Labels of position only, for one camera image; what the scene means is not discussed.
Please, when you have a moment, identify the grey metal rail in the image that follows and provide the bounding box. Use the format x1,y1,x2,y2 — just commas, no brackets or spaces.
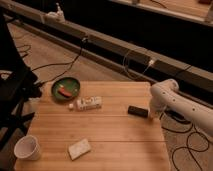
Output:
0,0,213,91

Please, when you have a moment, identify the white cable with plug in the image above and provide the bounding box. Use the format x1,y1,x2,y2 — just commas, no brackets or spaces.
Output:
121,46,156,81

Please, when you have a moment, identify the white sponge block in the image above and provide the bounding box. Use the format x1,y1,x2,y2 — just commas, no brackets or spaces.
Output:
68,139,91,160

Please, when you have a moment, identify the black chair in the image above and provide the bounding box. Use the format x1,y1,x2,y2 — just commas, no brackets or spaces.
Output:
0,12,42,151

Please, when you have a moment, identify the black floor cable left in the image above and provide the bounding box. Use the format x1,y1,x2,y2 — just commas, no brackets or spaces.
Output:
16,38,88,86

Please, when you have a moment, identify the black eraser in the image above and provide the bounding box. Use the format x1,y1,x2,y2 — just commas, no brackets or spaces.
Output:
128,106,148,118

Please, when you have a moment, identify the white object on rail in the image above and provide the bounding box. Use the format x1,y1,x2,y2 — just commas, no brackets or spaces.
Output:
46,4,65,22

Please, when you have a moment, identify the red sausage on plate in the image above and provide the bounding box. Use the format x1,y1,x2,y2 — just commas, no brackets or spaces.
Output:
58,88,72,97

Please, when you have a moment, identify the white paper cup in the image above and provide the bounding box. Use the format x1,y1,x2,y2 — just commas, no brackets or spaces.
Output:
14,135,41,161

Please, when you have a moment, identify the green plate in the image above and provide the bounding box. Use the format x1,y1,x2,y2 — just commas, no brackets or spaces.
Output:
51,77,80,102

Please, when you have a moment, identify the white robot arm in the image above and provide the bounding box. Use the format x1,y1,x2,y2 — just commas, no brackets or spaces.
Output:
149,79,213,137

